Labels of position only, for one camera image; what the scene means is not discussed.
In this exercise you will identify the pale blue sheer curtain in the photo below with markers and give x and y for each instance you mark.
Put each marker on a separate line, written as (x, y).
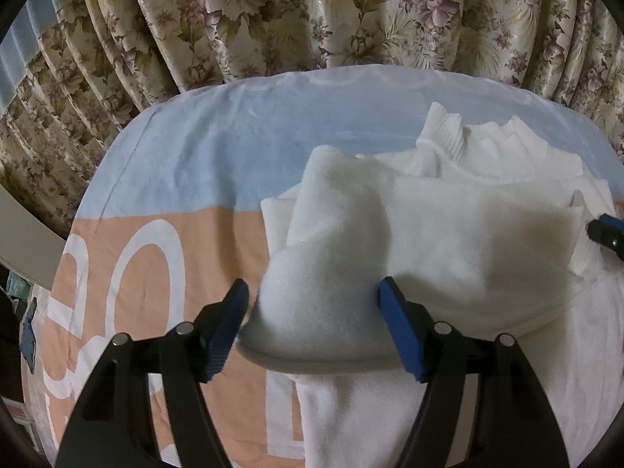
(44, 24)

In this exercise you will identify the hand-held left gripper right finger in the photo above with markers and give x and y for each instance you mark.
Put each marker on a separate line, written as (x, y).
(399, 324)

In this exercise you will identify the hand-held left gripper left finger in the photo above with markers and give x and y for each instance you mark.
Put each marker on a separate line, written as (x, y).
(228, 324)

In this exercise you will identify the blue and peach printed blanket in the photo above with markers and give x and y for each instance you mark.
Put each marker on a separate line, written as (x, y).
(195, 156)

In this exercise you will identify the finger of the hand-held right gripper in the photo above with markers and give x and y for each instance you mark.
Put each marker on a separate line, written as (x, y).
(607, 235)

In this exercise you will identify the white knit sweater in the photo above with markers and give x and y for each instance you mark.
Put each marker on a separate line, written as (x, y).
(438, 234)

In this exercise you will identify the floral curtain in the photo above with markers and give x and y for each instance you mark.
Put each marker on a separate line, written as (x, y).
(292, 9)

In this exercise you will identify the pale flat board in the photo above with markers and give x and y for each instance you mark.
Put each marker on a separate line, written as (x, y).
(24, 243)

